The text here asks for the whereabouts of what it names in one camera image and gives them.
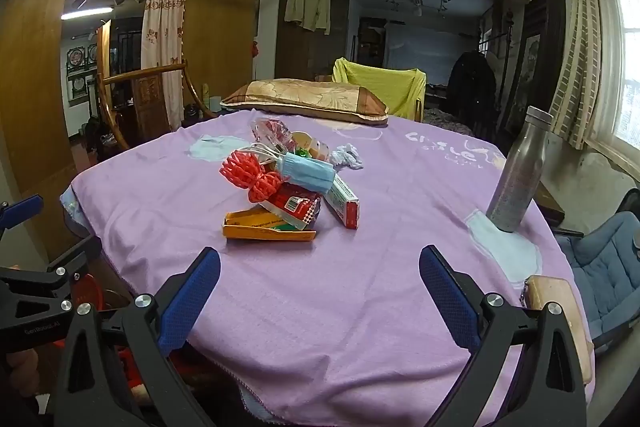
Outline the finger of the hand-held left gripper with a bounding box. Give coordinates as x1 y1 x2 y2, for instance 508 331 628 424
0 196 43 253
0 236 103 323

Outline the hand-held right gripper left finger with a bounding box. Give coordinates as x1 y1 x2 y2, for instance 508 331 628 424
52 247 222 427

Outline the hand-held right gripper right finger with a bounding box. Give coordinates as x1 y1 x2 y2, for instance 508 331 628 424
419 245 588 427

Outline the red plastic basket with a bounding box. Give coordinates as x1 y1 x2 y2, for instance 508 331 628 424
72 273 108 314

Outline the orange box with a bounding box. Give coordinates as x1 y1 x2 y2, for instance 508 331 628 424
222 207 317 242

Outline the red snack packet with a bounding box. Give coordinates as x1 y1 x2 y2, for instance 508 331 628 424
260 184 322 230

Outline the red white long box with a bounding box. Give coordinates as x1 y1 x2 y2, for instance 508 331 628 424
322 174 361 230

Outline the blue face mask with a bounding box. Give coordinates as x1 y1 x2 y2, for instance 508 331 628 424
276 153 337 195

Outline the white tissue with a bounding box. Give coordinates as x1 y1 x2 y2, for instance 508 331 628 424
330 143 366 170

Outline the clear container with red wrappers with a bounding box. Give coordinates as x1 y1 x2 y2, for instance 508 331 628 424
251 118 291 152

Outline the person's left hand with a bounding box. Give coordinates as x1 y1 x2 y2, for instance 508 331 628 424
0 349 42 397

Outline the purple blanket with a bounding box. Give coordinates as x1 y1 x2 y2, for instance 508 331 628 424
60 107 596 423

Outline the large wooden door panel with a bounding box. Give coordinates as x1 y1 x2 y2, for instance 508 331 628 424
0 0 71 228

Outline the brown wooden block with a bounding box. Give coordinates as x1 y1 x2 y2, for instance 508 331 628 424
522 275 596 385

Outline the grey metal water bottle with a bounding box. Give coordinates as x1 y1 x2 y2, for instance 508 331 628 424
486 105 553 234

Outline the blue cushioned chair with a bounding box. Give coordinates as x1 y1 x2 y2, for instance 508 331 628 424
555 189 640 353

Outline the curved wooden armchair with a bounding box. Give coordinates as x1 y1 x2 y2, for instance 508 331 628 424
96 61 221 150

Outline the dark glass cabinet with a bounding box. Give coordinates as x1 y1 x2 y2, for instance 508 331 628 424
109 18 146 108

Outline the black hanging coat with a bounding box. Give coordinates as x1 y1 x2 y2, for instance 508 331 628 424
446 50 497 140

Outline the bright ceiling lamp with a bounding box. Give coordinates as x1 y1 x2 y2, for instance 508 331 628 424
61 6 113 20

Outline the white red floral curtain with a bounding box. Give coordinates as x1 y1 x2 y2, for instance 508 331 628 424
141 0 193 132

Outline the yellow chair cover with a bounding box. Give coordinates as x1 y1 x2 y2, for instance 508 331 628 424
332 57 427 122

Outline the brown floral pillow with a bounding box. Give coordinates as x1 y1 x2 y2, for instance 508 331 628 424
220 78 390 126

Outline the dark framed painting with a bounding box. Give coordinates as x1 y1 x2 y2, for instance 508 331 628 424
505 0 566 135

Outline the narrow wooden door panel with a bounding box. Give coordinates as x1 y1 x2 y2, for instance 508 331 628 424
182 0 258 118

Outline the brown wardrobe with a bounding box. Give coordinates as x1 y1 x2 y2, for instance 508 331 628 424
275 0 351 80

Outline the beige striped curtain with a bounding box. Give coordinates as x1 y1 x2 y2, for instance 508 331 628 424
549 0 603 151

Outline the window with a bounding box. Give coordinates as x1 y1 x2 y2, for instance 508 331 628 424
600 0 640 158

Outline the wall plate display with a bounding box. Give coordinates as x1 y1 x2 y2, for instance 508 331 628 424
66 44 101 102

